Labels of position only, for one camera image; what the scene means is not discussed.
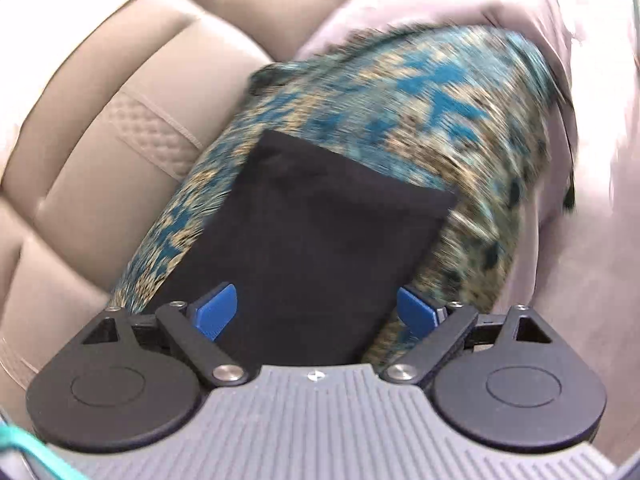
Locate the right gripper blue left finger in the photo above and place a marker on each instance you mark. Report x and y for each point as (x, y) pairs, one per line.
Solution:
(192, 330)

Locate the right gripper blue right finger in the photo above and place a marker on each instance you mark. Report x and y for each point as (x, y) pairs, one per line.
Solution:
(441, 330)

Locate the black pants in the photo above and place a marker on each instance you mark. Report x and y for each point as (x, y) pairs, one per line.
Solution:
(316, 246)

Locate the teal patterned sofa throw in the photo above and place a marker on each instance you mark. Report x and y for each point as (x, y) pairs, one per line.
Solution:
(462, 106)

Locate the beige leather sofa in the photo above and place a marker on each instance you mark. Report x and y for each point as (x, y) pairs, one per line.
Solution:
(118, 100)

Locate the pale mauve fabric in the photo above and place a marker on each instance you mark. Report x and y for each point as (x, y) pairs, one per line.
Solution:
(578, 255)

